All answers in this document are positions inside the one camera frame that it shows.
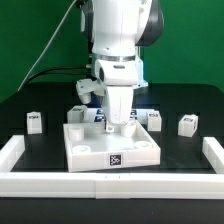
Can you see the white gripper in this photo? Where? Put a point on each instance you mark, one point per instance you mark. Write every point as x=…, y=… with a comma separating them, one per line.
x=117, y=80

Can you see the white square tabletop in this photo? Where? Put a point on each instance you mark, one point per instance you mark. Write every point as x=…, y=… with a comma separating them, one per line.
x=89, y=147

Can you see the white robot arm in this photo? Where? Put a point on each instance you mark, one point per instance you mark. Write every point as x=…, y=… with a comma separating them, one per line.
x=117, y=29

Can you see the tag marker sheet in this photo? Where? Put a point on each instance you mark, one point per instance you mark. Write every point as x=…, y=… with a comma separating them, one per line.
x=97, y=115

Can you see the white U-shaped fence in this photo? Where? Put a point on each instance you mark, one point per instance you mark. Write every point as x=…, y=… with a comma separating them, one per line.
x=101, y=185

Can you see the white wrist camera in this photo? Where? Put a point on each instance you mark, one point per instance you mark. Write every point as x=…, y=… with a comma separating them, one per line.
x=85, y=87

